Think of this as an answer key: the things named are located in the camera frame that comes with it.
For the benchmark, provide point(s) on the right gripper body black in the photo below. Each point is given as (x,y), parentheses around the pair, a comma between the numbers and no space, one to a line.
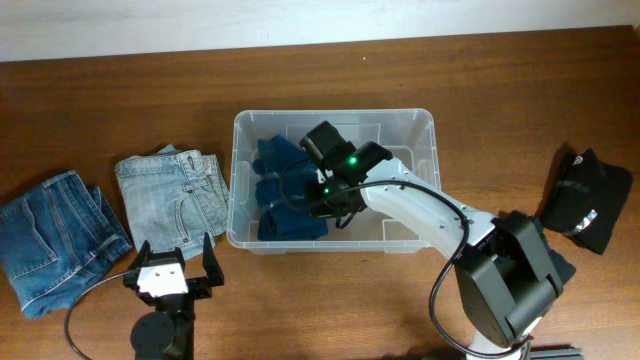
(326,197)

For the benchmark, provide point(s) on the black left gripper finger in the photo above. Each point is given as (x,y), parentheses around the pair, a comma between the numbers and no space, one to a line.
(215,275)
(141,260)

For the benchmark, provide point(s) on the blue shirt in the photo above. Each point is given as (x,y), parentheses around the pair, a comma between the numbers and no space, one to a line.
(280,210)

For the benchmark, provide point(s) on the clear plastic storage container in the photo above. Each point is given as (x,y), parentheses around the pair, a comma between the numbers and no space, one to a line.
(408,133)

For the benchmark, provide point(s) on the dark grey garment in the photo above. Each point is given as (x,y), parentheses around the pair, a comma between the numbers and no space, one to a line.
(564,269)

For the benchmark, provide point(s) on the black shirt with logo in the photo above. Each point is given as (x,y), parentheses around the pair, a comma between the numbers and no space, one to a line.
(586,200)

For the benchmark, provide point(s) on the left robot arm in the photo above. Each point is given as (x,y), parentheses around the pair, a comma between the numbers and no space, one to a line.
(166,333)

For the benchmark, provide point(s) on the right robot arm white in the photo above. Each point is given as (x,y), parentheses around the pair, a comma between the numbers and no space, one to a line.
(507,280)

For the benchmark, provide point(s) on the light blue folded jeans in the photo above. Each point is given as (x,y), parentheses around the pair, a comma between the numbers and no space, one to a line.
(173,199)

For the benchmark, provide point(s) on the dark blue folded jeans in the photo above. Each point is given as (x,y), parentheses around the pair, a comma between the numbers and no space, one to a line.
(57,240)

